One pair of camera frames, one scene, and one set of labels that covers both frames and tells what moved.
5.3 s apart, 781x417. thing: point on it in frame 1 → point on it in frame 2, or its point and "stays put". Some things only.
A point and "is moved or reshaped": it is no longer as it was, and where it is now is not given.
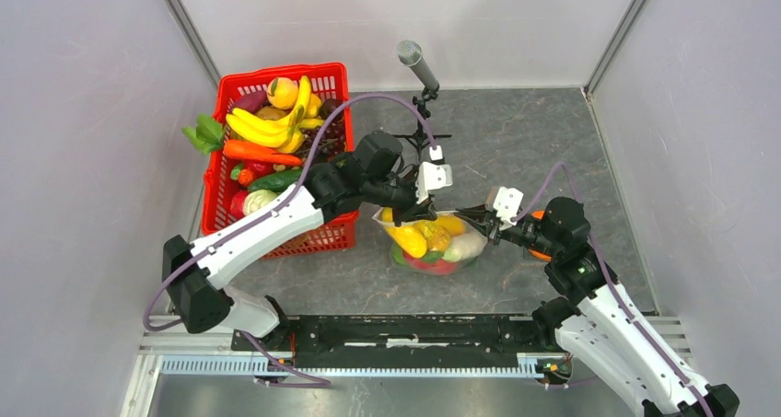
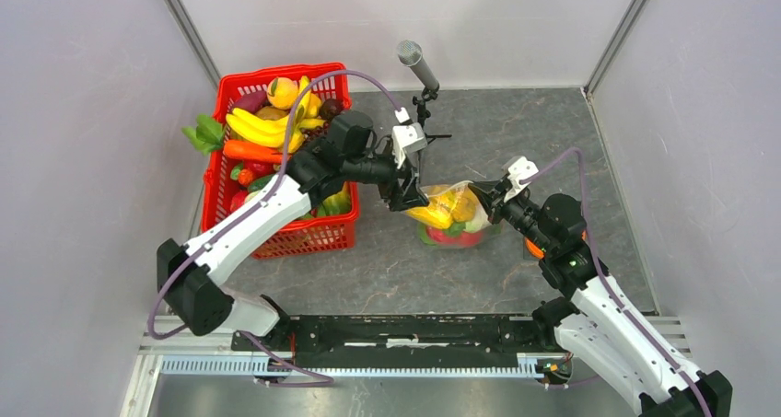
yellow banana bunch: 437,237 → 463,206
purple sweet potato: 250,101 stays put
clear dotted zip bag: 448,244 is moved or reshaped
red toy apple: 440,267 → 462,240
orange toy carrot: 256,151 stays put
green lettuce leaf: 207,135 stays put
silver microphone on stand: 410,53 stays put
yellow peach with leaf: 283,92 stays put
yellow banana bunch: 285,134 stays put
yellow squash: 411,240 → 437,213
